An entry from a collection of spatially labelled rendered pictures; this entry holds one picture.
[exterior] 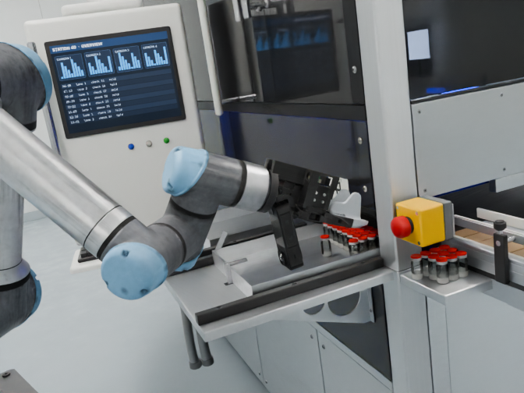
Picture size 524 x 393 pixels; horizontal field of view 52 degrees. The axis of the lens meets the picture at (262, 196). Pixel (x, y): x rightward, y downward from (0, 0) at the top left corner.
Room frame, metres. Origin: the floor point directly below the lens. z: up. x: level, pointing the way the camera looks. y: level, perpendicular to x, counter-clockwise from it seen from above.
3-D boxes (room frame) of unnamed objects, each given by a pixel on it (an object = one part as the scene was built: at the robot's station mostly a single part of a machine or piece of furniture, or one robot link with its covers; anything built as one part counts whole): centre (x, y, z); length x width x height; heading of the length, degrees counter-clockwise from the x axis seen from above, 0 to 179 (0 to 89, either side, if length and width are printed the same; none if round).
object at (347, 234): (1.17, -0.17, 0.90); 0.18 x 0.02 x 0.05; 20
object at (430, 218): (0.95, -0.29, 0.99); 0.08 x 0.07 x 0.07; 111
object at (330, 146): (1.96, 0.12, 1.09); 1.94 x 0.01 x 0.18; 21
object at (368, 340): (1.98, 0.13, 0.73); 1.98 x 0.01 x 0.25; 21
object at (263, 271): (1.13, -0.07, 0.90); 0.34 x 0.26 x 0.04; 110
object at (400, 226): (0.94, -0.25, 0.99); 0.04 x 0.04 x 0.04; 21
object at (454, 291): (0.95, -0.33, 0.87); 0.14 x 0.13 x 0.02; 111
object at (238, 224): (1.46, 0.03, 0.90); 0.34 x 0.26 x 0.04; 111
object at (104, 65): (1.92, 0.43, 1.19); 0.50 x 0.19 x 0.78; 102
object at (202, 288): (1.28, 0.04, 0.87); 0.70 x 0.48 x 0.02; 21
